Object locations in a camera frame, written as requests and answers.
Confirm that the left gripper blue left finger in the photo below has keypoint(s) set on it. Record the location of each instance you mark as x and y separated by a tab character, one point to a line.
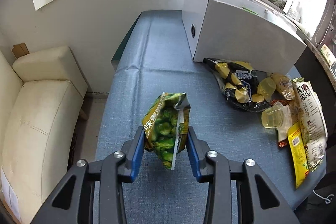
136	153

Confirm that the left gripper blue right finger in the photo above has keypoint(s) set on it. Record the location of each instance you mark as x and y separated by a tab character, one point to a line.
193	149

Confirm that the green pea snack bag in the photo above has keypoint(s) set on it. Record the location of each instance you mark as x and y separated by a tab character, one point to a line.
166	126

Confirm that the black yellow chips bag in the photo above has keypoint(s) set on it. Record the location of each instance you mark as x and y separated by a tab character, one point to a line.
238	82

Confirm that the clear jelly cup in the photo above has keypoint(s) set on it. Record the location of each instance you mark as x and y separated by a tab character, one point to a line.
265	90
273	117

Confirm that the brown edged white snack pack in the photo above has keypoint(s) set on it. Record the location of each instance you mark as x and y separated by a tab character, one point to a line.
290	118

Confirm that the yellow snack bag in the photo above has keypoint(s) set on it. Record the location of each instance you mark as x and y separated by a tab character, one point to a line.
295	141

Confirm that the kuromi round cracker pack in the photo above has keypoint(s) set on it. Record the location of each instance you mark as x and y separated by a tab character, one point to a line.
283	86

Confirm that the white tall snack bag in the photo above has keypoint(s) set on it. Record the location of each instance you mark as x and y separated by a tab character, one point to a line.
311	121

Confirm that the cream leather sofa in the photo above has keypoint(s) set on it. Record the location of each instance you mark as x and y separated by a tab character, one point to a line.
41	97

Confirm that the white storage box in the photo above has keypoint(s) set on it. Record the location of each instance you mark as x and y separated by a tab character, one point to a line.
241	30

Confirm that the white plastic bottle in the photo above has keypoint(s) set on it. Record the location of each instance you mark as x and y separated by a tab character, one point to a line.
294	11

